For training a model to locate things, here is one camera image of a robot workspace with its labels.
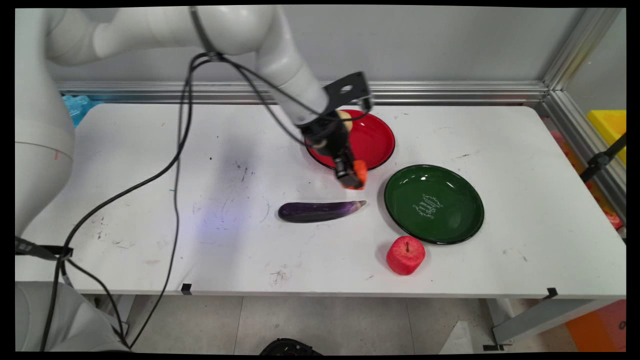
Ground red plate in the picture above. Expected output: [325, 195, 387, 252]
[305, 109, 396, 172]

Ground orange carrot piece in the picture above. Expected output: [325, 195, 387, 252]
[350, 160, 369, 190]

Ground long aluminium frame rail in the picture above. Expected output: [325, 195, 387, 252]
[56, 81, 549, 106]

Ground black clamp stand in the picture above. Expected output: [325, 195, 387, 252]
[580, 132, 627, 183]

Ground red apple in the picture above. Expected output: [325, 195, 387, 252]
[386, 235, 427, 276]

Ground black round object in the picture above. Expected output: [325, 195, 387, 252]
[259, 338, 324, 356]

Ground blue foam mat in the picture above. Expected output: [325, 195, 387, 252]
[62, 94, 102, 127]

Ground thin black cable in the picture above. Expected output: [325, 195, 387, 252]
[120, 52, 371, 350]

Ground purple eggplant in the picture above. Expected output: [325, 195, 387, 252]
[278, 200, 367, 224]

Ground upright aluminium frame post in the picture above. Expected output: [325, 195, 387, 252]
[542, 7, 626, 92]

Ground green plate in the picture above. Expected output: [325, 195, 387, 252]
[383, 164, 485, 246]

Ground grey slanted table leg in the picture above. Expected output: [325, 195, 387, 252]
[492, 298, 614, 346]

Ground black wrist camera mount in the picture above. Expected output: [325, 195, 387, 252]
[322, 71, 374, 114]

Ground thick black cable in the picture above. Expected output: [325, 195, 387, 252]
[39, 6, 321, 353]

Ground orange box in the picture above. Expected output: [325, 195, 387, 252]
[565, 300, 627, 352]

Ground black cable strap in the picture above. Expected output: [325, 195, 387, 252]
[15, 237, 74, 262]

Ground yellow box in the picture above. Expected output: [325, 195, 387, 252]
[586, 110, 627, 166]

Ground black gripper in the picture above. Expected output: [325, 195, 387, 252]
[299, 115, 364, 191]

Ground grey straight table leg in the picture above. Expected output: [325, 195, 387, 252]
[112, 295, 136, 343]

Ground short aluminium frame rail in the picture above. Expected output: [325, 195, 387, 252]
[537, 90, 627, 221]

